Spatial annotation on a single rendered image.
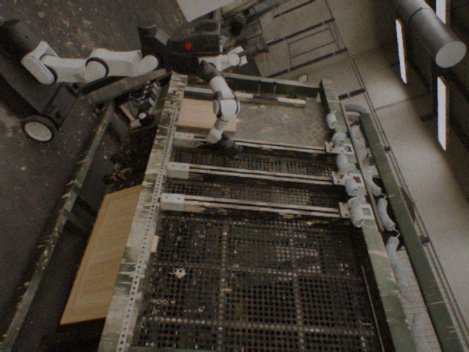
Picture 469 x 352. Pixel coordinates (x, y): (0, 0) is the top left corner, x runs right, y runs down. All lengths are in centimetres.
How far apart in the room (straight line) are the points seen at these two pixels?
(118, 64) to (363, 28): 1002
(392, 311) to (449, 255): 522
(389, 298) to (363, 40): 1059
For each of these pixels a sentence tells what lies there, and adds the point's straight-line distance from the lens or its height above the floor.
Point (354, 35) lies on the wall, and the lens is 1181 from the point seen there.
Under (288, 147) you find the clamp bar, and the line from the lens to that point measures 231.
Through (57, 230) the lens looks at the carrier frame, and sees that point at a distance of 236.
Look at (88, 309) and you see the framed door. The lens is 211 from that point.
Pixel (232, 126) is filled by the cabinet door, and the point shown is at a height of 122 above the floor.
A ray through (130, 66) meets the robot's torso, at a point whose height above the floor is 82.
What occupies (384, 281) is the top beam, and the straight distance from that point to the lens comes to 187.
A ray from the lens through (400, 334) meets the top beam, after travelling 178.
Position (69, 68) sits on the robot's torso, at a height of 45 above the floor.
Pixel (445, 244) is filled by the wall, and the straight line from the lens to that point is 710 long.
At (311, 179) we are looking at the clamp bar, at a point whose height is 167.
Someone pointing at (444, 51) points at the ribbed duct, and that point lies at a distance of 491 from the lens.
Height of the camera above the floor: 190
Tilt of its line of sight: 18 degrees down
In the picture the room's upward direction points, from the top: 74 degrees clockwise
